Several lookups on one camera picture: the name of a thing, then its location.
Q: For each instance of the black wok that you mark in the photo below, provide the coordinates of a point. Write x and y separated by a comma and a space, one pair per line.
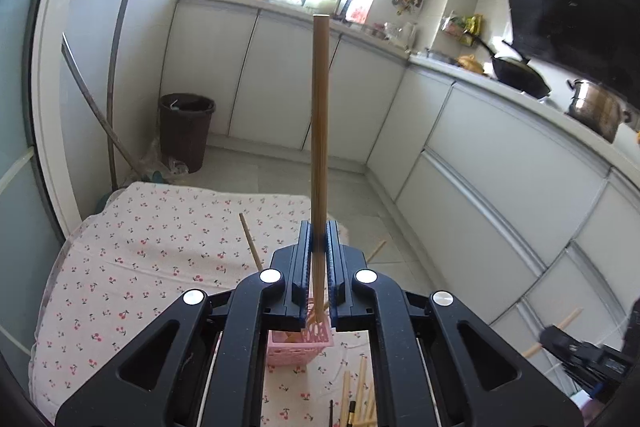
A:
520, 77

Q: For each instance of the dark-tipped bamboo chopstick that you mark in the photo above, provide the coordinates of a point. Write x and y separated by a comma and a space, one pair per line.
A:
351, 414

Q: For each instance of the black range hood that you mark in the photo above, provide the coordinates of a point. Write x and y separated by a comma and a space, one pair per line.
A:
570, 7

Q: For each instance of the pink plastic basket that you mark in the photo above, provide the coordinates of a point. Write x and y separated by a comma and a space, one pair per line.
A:
300, 352

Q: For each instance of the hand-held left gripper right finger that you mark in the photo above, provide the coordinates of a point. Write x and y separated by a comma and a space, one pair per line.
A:
334, 277

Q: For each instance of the bundle of wooden chopsticks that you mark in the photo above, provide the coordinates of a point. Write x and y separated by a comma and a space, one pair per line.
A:
250, 242

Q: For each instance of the stainless steel pot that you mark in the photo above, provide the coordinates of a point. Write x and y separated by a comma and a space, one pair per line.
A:
595, 109

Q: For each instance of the white countertop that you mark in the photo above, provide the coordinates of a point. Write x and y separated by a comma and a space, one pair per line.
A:
555, 109

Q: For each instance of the black chopstick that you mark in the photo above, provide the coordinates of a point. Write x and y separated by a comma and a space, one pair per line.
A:
331, 414

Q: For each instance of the wall rack with packets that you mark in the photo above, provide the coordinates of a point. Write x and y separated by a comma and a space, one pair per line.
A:
465, 29

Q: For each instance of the frosted glass door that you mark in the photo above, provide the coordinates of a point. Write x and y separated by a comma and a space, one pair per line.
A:
25, 107

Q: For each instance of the steel pan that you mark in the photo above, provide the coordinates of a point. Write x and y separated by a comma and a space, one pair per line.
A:
440, 56

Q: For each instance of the cherry print tablecloth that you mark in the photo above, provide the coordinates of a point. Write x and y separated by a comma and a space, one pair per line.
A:
150, 257

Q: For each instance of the light bamboo chopstick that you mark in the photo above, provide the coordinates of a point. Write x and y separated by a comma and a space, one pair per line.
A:
344, 399
565, 321
361, 382
371, 407
320, 132

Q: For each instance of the clear plastic bag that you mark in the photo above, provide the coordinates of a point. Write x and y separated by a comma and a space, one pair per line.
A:
172, 164

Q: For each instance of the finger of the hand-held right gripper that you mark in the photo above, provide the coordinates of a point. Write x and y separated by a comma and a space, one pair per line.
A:
555, 341

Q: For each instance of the yellow clay pot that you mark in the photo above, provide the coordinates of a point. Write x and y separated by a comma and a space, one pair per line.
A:
471, 64

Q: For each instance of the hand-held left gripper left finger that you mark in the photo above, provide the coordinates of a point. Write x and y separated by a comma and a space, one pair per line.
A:
305, 277

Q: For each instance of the glass jar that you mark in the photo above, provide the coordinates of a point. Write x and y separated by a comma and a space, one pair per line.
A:
392, 32

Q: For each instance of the white electric kettle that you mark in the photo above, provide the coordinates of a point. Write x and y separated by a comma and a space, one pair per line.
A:
408, 36

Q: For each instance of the brown trash bin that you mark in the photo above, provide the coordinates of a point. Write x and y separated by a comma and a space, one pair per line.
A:
185, 137

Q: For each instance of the white base cabinet run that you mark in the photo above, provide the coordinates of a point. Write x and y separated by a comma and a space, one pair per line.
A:
500, 167

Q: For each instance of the teal broom head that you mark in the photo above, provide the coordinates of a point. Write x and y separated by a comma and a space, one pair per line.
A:
158, 176

